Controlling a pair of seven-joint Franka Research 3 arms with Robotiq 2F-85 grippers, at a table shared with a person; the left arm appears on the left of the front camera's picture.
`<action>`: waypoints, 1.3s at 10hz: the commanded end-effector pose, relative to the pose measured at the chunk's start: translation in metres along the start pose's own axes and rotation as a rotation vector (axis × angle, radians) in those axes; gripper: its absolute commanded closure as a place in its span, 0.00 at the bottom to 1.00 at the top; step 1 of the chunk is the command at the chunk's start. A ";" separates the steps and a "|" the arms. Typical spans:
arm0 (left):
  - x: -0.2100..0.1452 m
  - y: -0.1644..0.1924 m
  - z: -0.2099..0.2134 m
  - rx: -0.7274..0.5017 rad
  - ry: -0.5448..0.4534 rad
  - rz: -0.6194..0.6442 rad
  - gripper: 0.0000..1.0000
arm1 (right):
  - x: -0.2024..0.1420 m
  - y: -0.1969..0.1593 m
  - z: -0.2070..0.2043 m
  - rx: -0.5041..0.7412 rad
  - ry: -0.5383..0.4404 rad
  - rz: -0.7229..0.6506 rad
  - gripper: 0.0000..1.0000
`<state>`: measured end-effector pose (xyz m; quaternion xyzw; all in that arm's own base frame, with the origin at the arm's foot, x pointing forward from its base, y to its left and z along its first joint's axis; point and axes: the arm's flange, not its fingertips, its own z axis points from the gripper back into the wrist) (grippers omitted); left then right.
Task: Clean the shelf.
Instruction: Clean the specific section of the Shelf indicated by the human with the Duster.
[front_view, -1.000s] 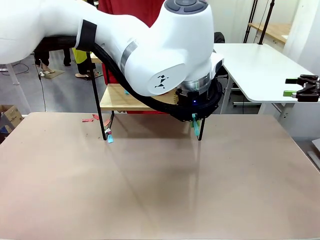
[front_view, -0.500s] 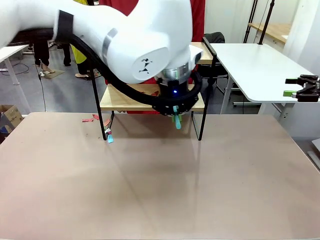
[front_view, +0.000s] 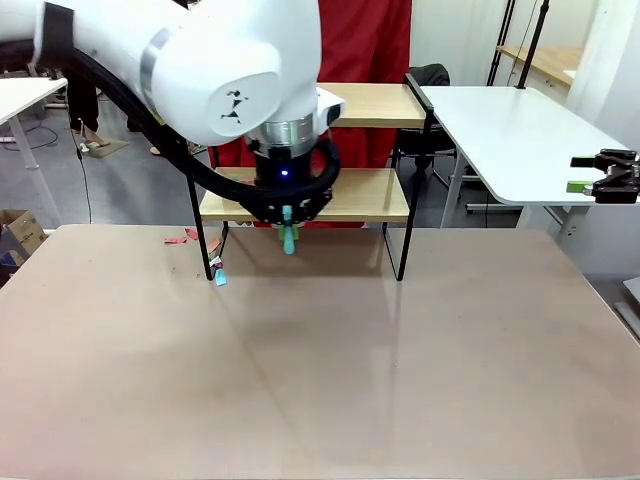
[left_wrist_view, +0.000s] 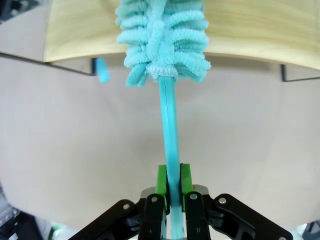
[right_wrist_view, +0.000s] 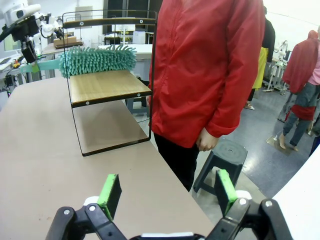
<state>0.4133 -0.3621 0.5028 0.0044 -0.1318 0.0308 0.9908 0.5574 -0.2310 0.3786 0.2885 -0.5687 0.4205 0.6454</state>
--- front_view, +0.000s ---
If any teal microfiber duster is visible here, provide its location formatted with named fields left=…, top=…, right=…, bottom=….
left=281, top=204, right=300, bottom=256

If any black office chair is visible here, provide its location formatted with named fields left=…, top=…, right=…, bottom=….
left=389, top=63, right=481, bottom=211

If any beige floor mat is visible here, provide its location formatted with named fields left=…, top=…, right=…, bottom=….
left=82, top=138, right=130, bottom=160

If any black cable conduit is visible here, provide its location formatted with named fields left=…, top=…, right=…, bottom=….
left=64, top=47, right=342, bottom=204

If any wooden top desk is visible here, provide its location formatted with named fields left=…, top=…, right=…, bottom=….
left=497, top=43, right=586, bottom=89

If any person in red jacket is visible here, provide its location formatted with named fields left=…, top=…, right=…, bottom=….
left=207, top=0, right=414, bottom=229

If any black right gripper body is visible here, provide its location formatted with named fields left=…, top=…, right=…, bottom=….
left=592, top=163, right=640, bottom=205

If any person in dark clothes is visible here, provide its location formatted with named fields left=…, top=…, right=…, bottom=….
left=64, top=69, right=104, bottom=147

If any black metal rod stand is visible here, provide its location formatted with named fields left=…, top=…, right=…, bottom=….
left=487, top=0, right=519, bottom=86

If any two-tier wooden black-frame shelf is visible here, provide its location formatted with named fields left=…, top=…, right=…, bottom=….
left=187, top=72, right=435, bottom=282

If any black tripod stand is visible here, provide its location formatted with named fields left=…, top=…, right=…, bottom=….
left=514, top=0, right=551, bottom=91

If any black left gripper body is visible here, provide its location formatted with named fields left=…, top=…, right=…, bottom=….
left=252, top=142, right=320, bottom=189

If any white rounded side table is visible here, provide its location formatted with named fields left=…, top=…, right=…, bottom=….
left=418, top=85, right=640, bottom=241

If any white curtain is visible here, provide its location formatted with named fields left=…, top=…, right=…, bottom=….
left=567, top=0, right=640, bottom=146

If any white rectangular desk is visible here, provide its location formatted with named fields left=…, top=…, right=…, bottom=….
left=0, top=77, right=69, bottom=229

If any cardboard box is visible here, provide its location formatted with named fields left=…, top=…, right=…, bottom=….
left=0, top=208, right=50, bottom=271

